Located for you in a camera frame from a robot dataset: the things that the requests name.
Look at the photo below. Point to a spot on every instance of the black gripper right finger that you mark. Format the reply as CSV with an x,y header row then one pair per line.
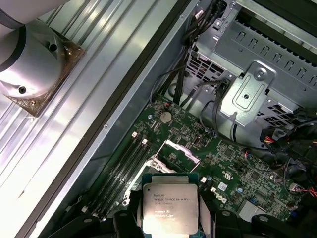
x,y
223,225

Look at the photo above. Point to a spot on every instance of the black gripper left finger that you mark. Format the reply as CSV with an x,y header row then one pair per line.
x,y
123,223

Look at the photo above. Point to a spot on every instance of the silver CPU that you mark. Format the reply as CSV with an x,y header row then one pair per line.
x,y
168,198

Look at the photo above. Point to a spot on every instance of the metal socket cover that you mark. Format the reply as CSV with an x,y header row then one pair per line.
x,y
184,150

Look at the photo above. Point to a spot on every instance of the black RAM slot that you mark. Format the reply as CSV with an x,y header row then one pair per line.
x,y
116,173
126,178

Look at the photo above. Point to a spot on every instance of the CPU socket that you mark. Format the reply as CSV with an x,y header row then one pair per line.
x,y
148,168

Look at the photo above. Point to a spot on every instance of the silver internal USB port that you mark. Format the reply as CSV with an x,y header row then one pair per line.
x,y
196,141

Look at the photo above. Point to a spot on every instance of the green motherboard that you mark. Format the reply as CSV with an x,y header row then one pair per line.
x,y
188,129

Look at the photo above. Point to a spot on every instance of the coin battery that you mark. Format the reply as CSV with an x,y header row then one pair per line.
x,y
165,116

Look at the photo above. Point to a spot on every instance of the black PC case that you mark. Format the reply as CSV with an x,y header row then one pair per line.
x,y
138,81

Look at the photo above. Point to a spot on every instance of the silver drive cage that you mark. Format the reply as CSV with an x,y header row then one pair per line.
x,y
272,44

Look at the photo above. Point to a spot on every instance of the rounded silver metal bracket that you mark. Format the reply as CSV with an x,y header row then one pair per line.
x,y
250,99

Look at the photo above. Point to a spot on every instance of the brown square base plate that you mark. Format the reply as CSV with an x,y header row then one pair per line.
x,y
70,58

